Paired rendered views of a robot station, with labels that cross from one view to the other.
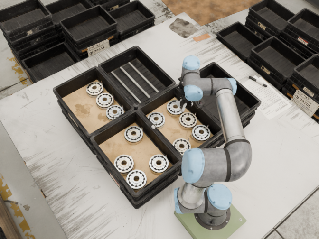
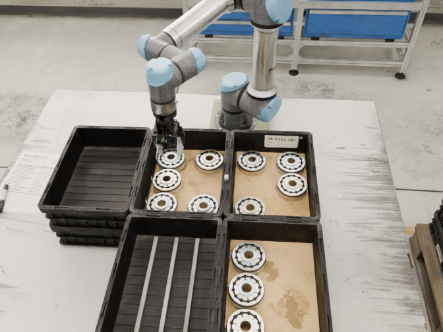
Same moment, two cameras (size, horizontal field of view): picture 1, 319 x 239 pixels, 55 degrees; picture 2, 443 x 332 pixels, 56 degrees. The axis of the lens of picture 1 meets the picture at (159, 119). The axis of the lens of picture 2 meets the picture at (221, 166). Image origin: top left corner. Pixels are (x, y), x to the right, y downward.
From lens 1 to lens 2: 165 cm
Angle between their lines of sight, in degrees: 68
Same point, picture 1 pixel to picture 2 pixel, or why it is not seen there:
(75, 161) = (343, 273)
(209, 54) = not seen: outside the picture
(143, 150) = (254, 190)
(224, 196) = (232, 76)
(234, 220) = not seen: hidden behind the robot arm
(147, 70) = (121, 304)
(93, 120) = (287, 276)
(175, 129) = (190, 187)
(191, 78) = (183, 57)
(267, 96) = (26, 177)
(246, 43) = not seen: outside the picture
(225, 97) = (178, 24)
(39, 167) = (403, 302)
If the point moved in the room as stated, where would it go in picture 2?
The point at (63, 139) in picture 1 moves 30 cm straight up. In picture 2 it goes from (344, 321) to (365, 273)
